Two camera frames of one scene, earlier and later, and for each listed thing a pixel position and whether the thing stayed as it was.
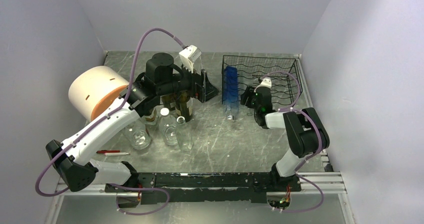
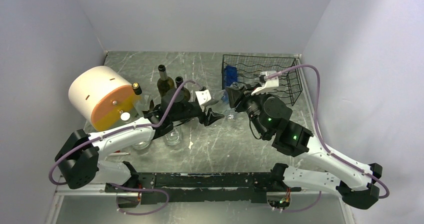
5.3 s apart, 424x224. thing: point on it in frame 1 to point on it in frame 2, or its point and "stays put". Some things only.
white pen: (115, 154) stays put
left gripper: (200, 87) to (210, 117)
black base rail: (159, 188) stays put
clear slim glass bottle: (184, 135) to (224, 104)
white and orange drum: (93, 88) stays put
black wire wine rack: (284, 73) stays put
